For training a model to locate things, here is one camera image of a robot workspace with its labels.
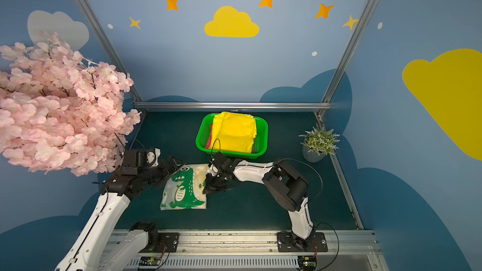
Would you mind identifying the white green dinosaur raincoat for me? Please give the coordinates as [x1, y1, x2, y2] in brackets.
[160, 164, 208, 211]

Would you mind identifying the pink raincoat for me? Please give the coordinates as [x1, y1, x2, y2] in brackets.
[205, 124, 213, 149]

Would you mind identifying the plain yellow raincoat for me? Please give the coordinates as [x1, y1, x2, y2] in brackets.
[212, 112, 257, 153]

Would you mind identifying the green plastic mesh basket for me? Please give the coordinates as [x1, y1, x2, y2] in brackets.
[195, 113, 269, 159]

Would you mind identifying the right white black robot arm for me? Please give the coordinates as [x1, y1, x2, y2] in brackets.
[203, 153, 315, 247]

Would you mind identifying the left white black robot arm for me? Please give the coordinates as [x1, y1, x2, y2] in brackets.
[56, 148, 185, 270]

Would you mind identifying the left small circuit board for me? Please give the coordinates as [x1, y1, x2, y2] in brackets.
[138, 257, 163, 268]

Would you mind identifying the small circuit board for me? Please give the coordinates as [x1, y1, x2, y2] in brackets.
[138, 257, 163, 268]
[297, 256, 318, 271]

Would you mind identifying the small potted green plant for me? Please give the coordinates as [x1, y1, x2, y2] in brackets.
[300, 127, 340, 163]

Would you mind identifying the pink cherry blossom tree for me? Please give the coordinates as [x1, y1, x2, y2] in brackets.
[1, 34, 141, 176]

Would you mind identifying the right small circuit board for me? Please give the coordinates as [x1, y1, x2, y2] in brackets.
[297, 256, 318, 271]

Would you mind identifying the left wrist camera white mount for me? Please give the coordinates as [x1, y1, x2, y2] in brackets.
[146, 148, 161, 168]

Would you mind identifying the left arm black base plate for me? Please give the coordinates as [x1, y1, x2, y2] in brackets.
[139, 232, 179, 253]

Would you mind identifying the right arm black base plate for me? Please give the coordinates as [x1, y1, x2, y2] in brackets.
[276, 231, 328, 252]

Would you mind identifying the right aluminium frame post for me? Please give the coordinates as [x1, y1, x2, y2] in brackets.
[316, 0, 380, 120]

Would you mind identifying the aluminium frame post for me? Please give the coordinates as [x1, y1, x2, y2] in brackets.
[56, 0, 143, 102]
[316, 0, 380, 120]

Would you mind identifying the aluminium front rail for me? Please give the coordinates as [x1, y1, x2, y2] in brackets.
[102, 230, 389, 270]

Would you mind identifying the left aluminium frame post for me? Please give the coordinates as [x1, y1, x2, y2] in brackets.
[56, 0, 143, 102]

